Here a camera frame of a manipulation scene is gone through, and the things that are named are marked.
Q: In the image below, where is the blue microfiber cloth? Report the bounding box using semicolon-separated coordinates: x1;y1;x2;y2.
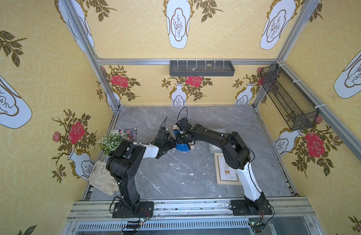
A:
174;130;191;152

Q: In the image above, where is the beige picture frame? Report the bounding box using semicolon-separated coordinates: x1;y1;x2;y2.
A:
214;153;241;186
173;125;180;132

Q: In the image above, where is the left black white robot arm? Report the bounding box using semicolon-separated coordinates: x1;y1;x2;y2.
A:
106;127;176;214

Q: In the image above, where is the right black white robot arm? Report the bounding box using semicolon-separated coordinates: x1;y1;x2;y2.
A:
176;120;271;214

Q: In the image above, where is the floral patterned box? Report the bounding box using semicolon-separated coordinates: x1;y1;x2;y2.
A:
112;128;137;141

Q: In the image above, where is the potted green plant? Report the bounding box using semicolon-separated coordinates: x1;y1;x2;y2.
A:
94;131;127;156

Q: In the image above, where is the beige work glove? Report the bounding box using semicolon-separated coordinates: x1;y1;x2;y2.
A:
89;161;119;196

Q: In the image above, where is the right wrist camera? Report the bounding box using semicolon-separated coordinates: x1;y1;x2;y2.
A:
176;117;192;132

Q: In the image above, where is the grey-green picture frame middle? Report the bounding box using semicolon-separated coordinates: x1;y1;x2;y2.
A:
209;128;226;154

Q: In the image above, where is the grey wall shelf tray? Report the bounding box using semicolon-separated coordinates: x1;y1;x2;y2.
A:
169;60;235;77

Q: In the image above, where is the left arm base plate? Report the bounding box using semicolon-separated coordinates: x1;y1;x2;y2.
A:
112;201;154;218

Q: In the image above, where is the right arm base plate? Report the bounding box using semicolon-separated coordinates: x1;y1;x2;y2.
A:
228;199;273;216

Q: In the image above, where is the black wire mesh basket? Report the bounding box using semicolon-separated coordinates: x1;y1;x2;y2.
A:
259;65;319;131

